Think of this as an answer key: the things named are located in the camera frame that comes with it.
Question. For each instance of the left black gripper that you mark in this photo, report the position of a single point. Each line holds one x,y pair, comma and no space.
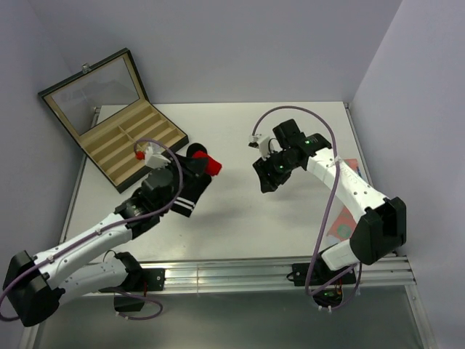
195,166

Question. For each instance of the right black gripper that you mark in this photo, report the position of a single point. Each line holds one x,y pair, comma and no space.
263,167

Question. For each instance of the red santa sock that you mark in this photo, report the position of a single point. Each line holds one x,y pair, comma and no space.
213,167

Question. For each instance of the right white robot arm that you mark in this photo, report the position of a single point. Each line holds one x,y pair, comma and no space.
380,221

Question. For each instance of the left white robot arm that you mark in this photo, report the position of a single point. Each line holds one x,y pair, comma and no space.
37,285

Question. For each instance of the black striped sock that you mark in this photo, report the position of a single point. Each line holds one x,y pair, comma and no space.
185,206

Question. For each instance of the pink patterned sock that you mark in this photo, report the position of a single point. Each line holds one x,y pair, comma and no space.
344,225

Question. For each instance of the black compartment display box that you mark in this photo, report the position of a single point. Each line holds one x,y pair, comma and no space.
105,108

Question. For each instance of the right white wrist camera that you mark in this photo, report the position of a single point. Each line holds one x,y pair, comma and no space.
260,142

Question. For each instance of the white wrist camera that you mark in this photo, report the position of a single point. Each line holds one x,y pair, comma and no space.
260,142
153,157

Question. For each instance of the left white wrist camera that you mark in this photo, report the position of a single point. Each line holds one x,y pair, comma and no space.
153,157

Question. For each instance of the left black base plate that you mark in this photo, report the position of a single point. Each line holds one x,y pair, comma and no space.
153,279

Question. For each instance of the aluminium table frame rail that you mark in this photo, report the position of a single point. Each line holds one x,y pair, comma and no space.
264,275

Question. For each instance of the small black box under rail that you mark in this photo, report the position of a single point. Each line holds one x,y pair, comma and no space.
123,304

